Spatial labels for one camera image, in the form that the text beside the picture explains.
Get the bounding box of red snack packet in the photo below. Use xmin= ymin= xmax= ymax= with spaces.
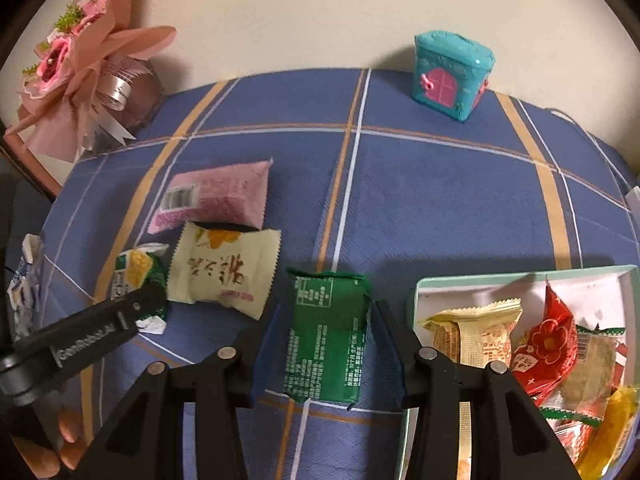
xmin=510 ymin=280 xmax=581 ymax=406

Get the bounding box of white tray box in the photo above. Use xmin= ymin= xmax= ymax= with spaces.
xmin=397 ymin=264 xmax=640 ymax=480

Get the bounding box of green white snack packet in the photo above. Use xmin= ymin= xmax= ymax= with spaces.
xmin=284 ymin=269 xmax=373 ymax=408

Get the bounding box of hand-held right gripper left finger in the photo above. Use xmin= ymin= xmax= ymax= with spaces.
xmin=70 ymin=304 xmax=283 ymax=480

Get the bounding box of yellow orange snack packet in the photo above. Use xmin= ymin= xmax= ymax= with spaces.
xmin=575 ymin=385 xmax=640 ymax=480

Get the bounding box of teal toy house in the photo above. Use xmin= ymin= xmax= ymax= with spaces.
xmin=411 ymin=30 xmax=496 ymax=122

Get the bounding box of person's left hand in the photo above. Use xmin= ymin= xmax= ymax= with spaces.
xmin=10 ymin=407 xmax=91 ymax=480

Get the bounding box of pink flower bouquet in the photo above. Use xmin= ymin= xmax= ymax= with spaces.
xmin=4 ymin=0 xmax=178 ymax=163

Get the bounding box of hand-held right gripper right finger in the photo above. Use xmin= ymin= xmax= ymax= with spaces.
xmin=372 ymin=301 xmax=583 ymax=480

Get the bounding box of pink snack packet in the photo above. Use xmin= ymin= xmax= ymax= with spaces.
xmin=148 ymin=159 xmax=273 ymax=235

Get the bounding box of cream snack packet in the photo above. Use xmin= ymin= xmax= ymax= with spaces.
xmin=166 ymin=222 xmax=282 ymax=321

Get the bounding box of clear green edged snack packet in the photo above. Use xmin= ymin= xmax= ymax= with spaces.
xmin=540 ymin=325 xmax=628 ymax=426

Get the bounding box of pale yellow snack packet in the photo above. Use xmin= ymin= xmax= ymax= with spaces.
xmin=419 ymin=297 xmax=523 ymax=368

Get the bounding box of small green yellow snack packet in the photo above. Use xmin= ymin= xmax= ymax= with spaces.
xmin=114 ymin=242 xmax=170 ymax=336

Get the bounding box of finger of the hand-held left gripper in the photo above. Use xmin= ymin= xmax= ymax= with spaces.
xmin=117 ymin=282 xmax=168 ymax=331

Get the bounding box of blue plaid tablecloth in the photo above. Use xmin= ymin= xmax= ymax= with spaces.
xmin=10 ymin=67 xmax=640 ymax=480

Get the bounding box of blue white snack bag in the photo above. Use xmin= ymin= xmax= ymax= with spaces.
xmin=6 ymin=234 xmax=46 ymax=341

